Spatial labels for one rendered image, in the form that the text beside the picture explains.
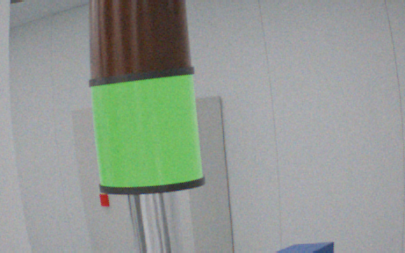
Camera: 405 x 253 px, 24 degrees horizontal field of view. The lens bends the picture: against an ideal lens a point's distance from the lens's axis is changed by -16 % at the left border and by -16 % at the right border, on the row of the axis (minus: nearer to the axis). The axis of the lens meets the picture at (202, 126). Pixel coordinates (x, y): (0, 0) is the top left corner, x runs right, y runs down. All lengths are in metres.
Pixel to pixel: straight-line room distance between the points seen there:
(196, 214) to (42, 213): 2.45
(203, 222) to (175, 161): 6.97
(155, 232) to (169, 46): 0.09
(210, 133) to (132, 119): 7.03
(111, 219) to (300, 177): 1.59
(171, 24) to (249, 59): 6.93
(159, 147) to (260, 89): 6.89
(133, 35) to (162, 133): 0.05
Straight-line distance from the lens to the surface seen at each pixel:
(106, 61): 0.48
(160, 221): 0.49
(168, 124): 0.48
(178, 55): 0.48
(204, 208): 7.46
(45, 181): 9.31
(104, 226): 8.08
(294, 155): 7.23
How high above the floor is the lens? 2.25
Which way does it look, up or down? 3 degrees down
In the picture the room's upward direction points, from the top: 6 degrees counter-clockwise
